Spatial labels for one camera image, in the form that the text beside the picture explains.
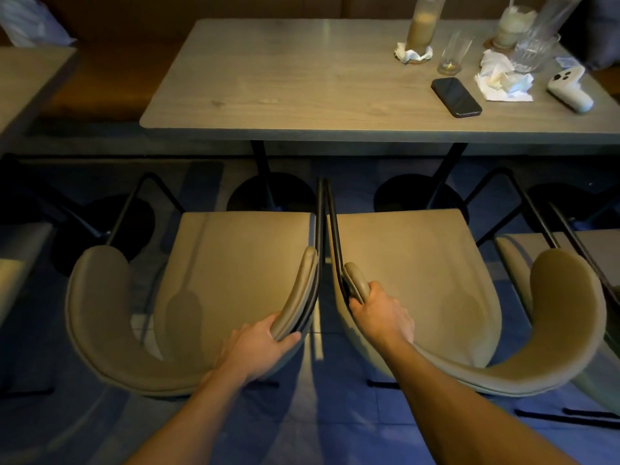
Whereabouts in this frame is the person's right hand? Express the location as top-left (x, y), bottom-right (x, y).
top-left (349, 281), bottom-right (416, 354)

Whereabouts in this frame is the person's left hand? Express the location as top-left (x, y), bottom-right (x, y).
top-left (213, 312), bottom-right (302, 384)

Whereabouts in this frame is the person's left forearm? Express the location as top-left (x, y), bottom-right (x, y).
top-left (125, 367), bottom-right (253, 465)

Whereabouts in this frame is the person's right forearm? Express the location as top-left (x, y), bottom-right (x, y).
top-left (387, 340), bottom-right (570, 465)

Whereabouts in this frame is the black smartphone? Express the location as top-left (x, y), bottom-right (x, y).
top-left (430, 77), bottom-right (483, 119)

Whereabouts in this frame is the small crumpled white napkin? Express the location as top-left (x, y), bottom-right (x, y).
top-left (393, 41), bottom-right (434, 64)

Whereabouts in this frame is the small empty drinking glass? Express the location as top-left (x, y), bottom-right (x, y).
top-left (437, 31), bottom-right (475, 76)

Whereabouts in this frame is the large crumpled white napkin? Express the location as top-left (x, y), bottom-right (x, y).
top-left (474, 48), bottom-right (535, 102)

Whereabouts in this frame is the tall glass of iced coffee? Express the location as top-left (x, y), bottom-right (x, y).
top-left (405, 0), bottom-right (448, 54)

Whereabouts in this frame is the white game controller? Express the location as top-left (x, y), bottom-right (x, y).
top-left (547, 65), bottom-right (595, 114)

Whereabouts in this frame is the ribbed clear glass tumbler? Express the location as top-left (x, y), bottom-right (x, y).
top-left (511, 33), bottom-right (562, 74)

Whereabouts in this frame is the short glass with iced drink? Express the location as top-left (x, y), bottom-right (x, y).
top-left (492, 5), bottom-right (539, 49)

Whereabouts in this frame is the brown leather bench seat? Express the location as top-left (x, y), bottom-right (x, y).
top-left (0, 0), bottom-right (548, 122)

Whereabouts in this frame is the tall empty clear glass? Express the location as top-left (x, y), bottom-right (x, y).
top-left (535, 0), bottom-right (588, 45)

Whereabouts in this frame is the grey wooden side table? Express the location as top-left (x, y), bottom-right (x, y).
top-left (0, 46), bottom-right (81, 142)

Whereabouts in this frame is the dark grey cushion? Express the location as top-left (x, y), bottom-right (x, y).
top-left (579, 0), bottom-right (620, 70)

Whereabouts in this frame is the white plastic bag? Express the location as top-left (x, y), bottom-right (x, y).
top-left (0, 0), bottom-right (77, 48)

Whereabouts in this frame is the black table pedestal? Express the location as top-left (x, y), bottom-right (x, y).
top-left (0, 155), bottom-right (157, 277)
top-left (373, 142), bottom-right (470, 219)
top-left (226, 140), bottom-right (318, 213)

